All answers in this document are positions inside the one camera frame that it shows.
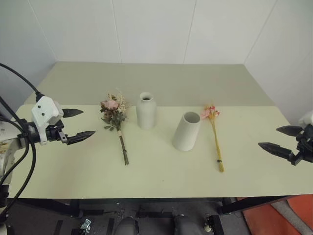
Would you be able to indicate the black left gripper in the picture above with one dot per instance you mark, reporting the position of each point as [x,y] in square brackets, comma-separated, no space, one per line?
[55,134]

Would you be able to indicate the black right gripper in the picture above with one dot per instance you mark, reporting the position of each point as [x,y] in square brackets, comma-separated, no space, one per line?
[305,147]

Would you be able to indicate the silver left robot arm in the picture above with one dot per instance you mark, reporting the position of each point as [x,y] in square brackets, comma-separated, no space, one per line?
[9,147]

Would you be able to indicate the white bottle-shaped vase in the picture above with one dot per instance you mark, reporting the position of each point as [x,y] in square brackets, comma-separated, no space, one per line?
[146,115]

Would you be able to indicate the pink flowers yellow stems bunch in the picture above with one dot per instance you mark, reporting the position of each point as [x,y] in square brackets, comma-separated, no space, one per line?
[207,113]

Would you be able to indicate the white conical vase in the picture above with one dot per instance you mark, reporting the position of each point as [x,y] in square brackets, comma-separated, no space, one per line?
[184,137]

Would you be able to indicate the pink rose dried bouquet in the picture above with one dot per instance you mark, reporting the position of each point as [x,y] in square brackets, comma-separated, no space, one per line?
[111,105]

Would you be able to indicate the orange floor mat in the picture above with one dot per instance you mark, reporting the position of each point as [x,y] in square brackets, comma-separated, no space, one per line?
[264,220]

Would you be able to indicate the silver caster wheel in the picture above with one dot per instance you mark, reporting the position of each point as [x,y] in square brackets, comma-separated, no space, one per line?
[86,224]

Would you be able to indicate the dark rounded shape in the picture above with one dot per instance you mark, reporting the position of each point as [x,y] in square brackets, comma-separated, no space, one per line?
[126,226]

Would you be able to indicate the white caster wheel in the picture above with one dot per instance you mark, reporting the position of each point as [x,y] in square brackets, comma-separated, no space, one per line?
[207,226]

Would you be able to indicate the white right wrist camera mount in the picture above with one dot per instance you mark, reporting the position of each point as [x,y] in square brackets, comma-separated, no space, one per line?
[306,120]

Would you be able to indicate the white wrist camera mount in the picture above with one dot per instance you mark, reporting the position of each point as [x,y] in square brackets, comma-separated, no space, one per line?
[306,120]
[44,107]

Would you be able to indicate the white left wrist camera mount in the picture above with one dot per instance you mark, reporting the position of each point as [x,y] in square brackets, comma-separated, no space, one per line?
[44,107]

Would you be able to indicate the black metal table frame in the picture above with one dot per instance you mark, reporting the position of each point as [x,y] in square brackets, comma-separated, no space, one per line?
[146,203]

